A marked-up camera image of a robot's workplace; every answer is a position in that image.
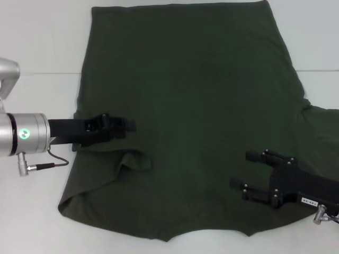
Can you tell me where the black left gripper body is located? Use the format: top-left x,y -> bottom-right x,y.
48,113 -> 118,148

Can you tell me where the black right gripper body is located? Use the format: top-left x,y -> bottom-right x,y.
267,157 -> 339,210

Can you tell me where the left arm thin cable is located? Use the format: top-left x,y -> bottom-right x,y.
47,149 -> 70,168

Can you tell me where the dark green t-shirt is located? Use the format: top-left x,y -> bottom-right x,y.
57,0 -> 339,238

